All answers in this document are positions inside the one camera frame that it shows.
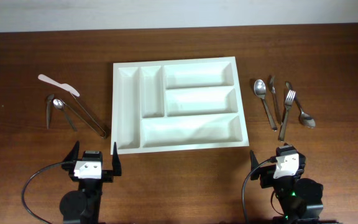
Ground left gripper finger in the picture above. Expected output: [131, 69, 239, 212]
[112, 142, 122, 176]
[63, 141, 80, 162]

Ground steel spoon bowl down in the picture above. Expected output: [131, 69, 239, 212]
[293, 96, 316, 128]

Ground large steel fork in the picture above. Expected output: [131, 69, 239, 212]
[278, 90, 296, 142]

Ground large steel spoon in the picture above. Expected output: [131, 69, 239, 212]
[254, 80, 278, 131]

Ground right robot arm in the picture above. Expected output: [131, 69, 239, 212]
[246, 144, 323, 223]

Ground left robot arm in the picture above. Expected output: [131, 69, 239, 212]
[59, 141, 122, 224]

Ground small steel teaspoon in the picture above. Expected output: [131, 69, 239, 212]
[53, 98, 77, 132]

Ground metal tongs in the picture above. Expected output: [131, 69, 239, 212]
[63, 92, 108, 139]

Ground small dark steel spoon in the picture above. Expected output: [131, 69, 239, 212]
[46, 94, 55, 129]

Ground white plastic knife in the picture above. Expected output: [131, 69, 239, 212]
[38, 74, 80, 97]

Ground white plastic cutlery tray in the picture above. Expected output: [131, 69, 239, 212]
[111, 57, 249, 154]

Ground right black cable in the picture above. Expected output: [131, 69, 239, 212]
[241, 157, 278, 224]

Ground black cable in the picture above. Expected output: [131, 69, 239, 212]
[21, 161, 74, 224]
[241, 157, 278, 224]

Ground left black cable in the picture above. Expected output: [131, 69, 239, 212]
[21, 161, 74, 224]

